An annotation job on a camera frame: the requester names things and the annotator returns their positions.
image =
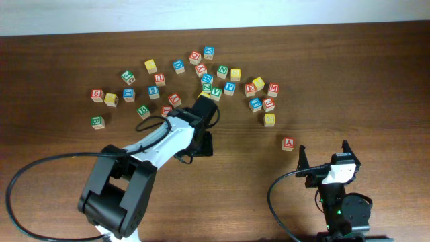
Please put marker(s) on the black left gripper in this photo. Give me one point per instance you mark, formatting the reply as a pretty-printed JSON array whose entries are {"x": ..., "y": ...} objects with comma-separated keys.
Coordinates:
[{"x": 204, "y": 148}]

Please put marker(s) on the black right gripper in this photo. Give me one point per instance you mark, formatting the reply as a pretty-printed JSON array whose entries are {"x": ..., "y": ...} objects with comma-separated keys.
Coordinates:
[{"x": 313, "y": 176}]

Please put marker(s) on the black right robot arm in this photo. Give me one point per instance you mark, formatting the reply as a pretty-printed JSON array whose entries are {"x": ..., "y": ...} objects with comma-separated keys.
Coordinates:
[{"x": 346, "y": 214}]

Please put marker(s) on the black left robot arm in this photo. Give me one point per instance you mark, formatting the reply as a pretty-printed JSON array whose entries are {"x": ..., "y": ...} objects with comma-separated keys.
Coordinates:
[{"x": 117, "y": 192}]

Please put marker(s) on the red A block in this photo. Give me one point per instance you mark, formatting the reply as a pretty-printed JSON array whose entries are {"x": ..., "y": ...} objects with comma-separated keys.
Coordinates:
[{"x": 288, "y": 144}]

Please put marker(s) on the yellow block centre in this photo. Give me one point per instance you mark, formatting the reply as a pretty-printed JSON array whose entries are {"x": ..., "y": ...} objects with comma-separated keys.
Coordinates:
[{"x": 204, "y": 94}]

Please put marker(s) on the red I block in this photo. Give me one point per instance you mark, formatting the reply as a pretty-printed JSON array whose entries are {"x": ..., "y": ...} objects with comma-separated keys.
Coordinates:
[{"x": 165, "y": 110}]

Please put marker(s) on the green V block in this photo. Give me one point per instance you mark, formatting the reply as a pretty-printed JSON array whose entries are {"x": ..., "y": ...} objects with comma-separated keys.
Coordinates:
[{"x": 215, "y": 94}]

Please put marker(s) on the green Z block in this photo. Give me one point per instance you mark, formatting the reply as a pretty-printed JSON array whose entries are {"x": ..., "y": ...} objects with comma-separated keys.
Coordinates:
[{"x": 206, "y": 87}]

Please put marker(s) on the blue P block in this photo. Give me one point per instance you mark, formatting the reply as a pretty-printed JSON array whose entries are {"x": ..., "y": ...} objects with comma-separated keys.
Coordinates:
[{"x": 229, "y": 88}]

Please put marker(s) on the yellow S block near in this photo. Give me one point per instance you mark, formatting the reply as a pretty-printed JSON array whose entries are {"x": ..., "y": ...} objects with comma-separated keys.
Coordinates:
[{"x": 269, "y": 120}]

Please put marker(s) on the yellow s block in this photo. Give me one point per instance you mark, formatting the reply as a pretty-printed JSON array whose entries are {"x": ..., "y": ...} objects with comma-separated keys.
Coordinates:
[
  {"x": 269, "y": 120},
  {"x": 235, "y": 75}
]

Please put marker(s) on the blue E block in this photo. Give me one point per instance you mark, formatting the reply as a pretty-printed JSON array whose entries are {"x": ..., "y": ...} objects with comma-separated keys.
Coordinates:
[{"x": 255, "y": 104}]

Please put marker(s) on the blue block centre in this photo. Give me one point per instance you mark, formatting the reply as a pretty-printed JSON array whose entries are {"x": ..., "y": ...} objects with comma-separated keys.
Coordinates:
[{"x": 207, "y": 79}]

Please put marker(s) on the green B block centre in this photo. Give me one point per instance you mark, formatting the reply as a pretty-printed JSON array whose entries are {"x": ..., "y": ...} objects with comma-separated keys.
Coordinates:
[{"x": 143, "y": 111}]

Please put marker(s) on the green b block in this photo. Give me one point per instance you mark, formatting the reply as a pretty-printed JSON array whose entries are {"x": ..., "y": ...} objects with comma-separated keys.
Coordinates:
[
  {"x": 97, "y": 122},
  {"x": 143, "y": 111}
]

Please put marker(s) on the blue 5 block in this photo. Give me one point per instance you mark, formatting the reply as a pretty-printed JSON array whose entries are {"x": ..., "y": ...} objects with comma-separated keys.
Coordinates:
[{"x": 153, "y": 92}]

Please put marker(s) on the red E block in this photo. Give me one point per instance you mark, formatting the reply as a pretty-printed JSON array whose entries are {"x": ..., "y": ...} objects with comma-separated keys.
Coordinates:
[{"x": 250, "y": 90}]

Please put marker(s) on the red Y block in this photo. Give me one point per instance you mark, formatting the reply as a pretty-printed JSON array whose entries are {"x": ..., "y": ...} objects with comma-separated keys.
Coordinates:
[{"x": 201, "y": 70}]

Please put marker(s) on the red 3 block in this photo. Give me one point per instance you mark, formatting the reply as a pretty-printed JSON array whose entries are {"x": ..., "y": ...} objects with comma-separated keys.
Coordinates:
[{"x": 268, "y": 104}]

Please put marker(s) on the green N block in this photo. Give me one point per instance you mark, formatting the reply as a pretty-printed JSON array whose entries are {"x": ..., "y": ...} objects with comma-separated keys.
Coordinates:
[{"x": 222, "y": 71}]

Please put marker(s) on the yellow S block far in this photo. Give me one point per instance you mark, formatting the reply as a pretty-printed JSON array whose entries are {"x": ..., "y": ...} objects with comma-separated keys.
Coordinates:
[{"x": 235, "y": 75}]

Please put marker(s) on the red U block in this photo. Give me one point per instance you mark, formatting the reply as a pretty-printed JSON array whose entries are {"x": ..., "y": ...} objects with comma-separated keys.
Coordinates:
[{"x": 160, "y": 80}]

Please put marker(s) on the blue D block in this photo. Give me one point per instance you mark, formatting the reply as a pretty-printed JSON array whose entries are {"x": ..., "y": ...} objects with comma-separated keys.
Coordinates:
[{"x": 179, "y": 66}]

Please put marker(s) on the yellow block right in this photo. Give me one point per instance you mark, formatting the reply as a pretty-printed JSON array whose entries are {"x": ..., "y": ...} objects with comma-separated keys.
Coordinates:
[{"x": 258, "y": 83}]

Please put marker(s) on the red M block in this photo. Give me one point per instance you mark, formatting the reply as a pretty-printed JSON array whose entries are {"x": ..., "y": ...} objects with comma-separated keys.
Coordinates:
[{"x": 273, "y": 90}]

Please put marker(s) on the red C block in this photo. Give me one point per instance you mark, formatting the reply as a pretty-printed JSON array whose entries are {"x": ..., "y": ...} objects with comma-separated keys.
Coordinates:
[{"x": 195, "y": 58}]

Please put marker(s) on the blue X block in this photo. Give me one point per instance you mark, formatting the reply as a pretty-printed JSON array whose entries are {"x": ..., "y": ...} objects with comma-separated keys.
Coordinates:
[{"x": 208, "y": 52}]

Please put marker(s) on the yellow block far left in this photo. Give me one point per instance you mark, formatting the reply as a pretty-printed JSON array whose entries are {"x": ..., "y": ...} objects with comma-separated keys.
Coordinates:
[{"x": 150, "y": 66}]

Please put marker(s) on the green J block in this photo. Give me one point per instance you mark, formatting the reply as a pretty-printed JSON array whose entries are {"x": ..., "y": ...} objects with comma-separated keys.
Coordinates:
[{"x": 128, "y": 77}]

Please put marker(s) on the green B block left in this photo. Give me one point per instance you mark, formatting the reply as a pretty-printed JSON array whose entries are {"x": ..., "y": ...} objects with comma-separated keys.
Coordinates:
[{"x": 97, "y": 122}]

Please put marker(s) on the red 6 block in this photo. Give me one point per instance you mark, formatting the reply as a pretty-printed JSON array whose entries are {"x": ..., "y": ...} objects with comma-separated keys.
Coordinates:
[{"x": 97, "y": 95}]

